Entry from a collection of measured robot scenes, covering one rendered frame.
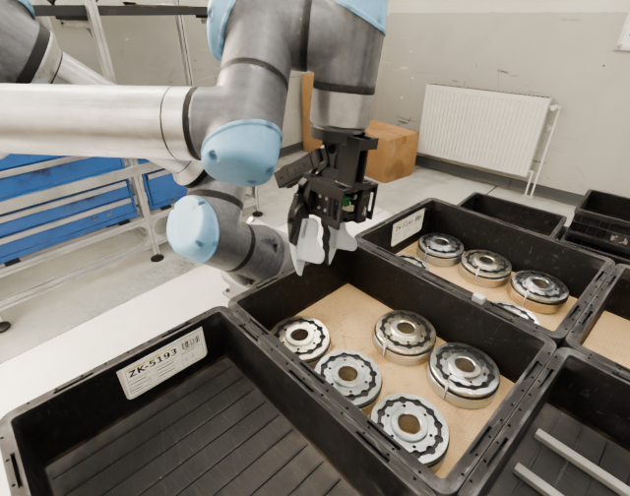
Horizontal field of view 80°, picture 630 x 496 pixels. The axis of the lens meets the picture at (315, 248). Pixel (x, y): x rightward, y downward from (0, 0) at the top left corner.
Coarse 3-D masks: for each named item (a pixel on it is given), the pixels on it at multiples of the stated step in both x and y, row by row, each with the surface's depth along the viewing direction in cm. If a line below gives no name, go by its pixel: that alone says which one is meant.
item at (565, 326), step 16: (416, 208) 89; (464, 208) 89; (384, 224) 82; (512, 224) 82; (544, 240) 77; (592, 256) 72; (608, 272) 67; (464, 288) 63; (592, 288) 63; (496, 304) 60; (576, 304) 60; (528, 320) 57; (576, 320) 57; (560, 336) 54
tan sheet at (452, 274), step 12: (408, 252) 91; (444, 276) 83; (456, 276) 83; (468, 288) 79; (480, 288) 79; (492, 288) 79; (504, 288) 79; (492, 300) 76; (504, 300) 76; (576, 300) 76; (564, 312) 73; (540, 324) 70; (552, 324) 70
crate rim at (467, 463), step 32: (384, 256) 72; (256, 288) 63; (448, 288) 63; (256, 320) 57; (512, 320) 57; (288, 352) 51; (544, 352) 51; (320, 384) 47; (352, 416) 43; (480, 448) 40; (448, 480) 37
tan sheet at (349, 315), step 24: (312, 312) 73; (336, 312) 73; (360, 312) 73; (384, 312) 73; (336, 336) 68; (360, 336) 68; (384, 360) 63; (384, 384) 59; (408, 384) 59; (504, 384) 59; (456, 408) 55; (480, 408) 55; (408, 432) 52; (456, 432) 52; (456, 456) 49
